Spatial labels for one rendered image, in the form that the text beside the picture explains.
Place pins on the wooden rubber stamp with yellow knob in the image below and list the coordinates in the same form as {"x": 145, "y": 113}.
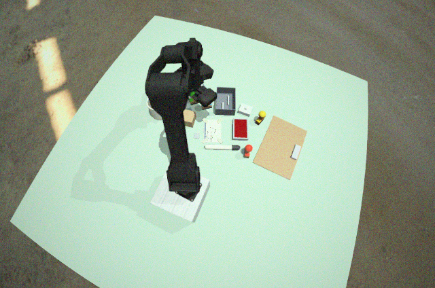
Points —
{"x": 262, "y": 115}

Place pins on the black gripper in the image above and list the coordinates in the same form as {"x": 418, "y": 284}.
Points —
{"x": 204, "y": 96}

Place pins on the white mug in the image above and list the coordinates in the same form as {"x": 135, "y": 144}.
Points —
{"x": 153, "y": 113}

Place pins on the tan clipboard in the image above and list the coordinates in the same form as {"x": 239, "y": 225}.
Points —
{"x": 280, "y": 147}

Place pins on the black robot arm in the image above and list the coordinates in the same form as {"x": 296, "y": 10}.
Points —
{"x": 168, "y": 94}

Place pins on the wooden fail stamp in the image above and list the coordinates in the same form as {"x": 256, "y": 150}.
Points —
{"x": 248, "y": 148}

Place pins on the tan cardboard box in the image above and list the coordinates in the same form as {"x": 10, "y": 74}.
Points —
{"x": 189, "y": 118}

